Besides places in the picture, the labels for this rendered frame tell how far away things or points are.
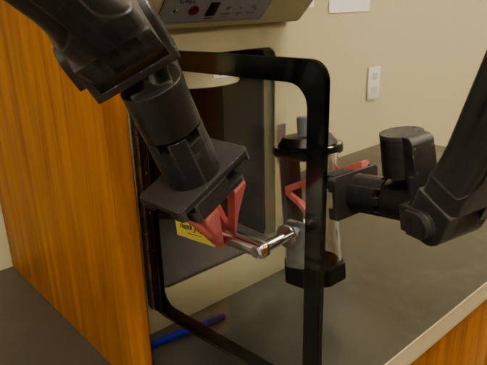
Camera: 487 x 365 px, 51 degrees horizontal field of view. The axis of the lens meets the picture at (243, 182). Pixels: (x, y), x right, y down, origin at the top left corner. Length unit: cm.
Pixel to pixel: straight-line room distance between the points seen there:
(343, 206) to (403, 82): 136
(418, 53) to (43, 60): 163
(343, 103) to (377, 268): 84
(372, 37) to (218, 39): 112
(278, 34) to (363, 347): 52
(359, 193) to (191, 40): 33
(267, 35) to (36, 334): 62
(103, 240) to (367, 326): 45
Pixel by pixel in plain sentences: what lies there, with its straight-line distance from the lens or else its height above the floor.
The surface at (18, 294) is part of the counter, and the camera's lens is 106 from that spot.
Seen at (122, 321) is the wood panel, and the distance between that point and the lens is 73.
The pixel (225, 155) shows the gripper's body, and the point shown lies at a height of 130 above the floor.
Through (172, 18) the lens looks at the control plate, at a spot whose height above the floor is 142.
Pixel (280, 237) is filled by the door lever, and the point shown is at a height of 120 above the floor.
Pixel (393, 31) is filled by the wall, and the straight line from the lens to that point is 197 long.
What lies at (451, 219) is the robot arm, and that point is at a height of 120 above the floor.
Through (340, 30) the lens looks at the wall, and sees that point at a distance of 172.
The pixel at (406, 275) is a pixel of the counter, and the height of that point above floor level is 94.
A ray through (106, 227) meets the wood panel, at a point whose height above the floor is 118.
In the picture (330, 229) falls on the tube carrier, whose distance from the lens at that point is 82.
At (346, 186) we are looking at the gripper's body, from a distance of 75.
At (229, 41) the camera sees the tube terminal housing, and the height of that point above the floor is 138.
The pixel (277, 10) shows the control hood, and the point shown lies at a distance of 83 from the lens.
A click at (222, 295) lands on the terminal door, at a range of 68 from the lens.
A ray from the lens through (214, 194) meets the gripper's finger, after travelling 49.
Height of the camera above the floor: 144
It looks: 19 degrees down
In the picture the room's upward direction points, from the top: 2 degrees counter-clockwise
